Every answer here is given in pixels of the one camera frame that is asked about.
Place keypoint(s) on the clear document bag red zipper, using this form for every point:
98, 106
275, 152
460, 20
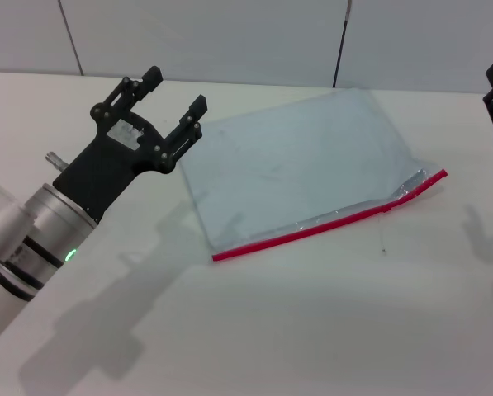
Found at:
291, 165

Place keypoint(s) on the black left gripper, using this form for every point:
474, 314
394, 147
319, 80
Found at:
105, 165

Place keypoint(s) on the silver connector plug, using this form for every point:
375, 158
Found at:
57, 161

